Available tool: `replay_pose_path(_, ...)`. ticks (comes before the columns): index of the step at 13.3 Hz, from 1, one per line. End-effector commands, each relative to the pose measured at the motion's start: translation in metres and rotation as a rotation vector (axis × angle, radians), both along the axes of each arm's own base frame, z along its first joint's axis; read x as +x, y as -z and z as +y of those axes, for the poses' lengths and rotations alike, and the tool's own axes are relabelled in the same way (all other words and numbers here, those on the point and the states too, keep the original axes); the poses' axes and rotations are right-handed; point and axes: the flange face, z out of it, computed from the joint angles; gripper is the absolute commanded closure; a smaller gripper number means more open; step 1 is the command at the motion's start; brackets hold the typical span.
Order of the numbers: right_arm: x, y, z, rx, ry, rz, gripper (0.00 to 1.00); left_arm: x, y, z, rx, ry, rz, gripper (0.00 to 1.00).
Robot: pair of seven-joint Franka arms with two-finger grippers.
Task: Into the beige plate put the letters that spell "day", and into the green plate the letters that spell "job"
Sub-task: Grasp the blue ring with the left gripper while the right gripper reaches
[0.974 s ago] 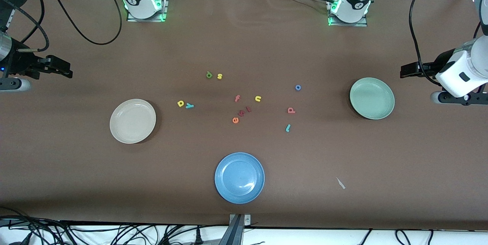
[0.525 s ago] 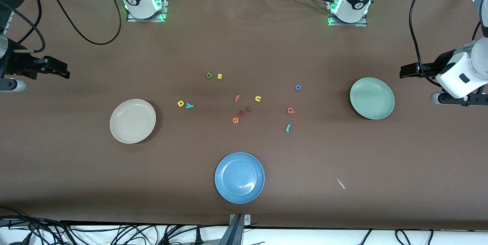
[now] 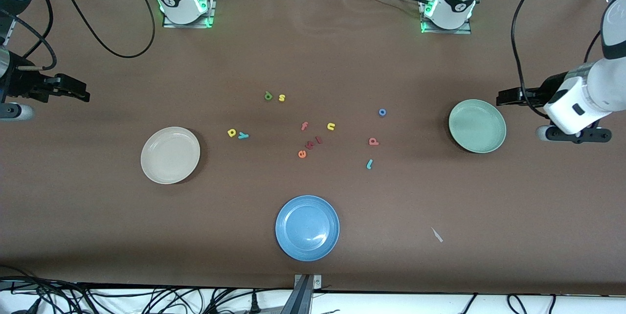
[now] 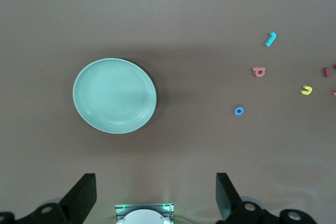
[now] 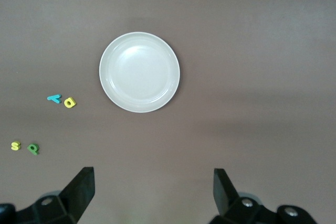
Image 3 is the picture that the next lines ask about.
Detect silver edge bracket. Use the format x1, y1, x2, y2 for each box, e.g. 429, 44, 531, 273
293, 274, 322, 289

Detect brown table cover sheet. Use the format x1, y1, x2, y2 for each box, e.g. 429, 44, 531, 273
0, 0, 626, 297

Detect beige brown plate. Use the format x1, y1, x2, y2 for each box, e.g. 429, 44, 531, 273
140, 127, 201, 185

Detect green plate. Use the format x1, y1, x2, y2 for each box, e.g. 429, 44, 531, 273
448, 99, 507, 154

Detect dark grey metal post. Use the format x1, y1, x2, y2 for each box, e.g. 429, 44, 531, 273
280, 275, 313, 314

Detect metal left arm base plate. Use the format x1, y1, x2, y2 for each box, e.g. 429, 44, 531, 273
420, 0, 472, 35

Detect blue plate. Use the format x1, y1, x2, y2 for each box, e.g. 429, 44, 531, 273
275, 195, 340, 262

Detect tangled black cables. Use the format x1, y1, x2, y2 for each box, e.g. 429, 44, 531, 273
0, 265, 294, 314

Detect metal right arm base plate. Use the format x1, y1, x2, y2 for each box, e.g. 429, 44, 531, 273
162, 0, 218, 28

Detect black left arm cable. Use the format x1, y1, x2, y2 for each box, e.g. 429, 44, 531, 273
511, 0, 626, 119

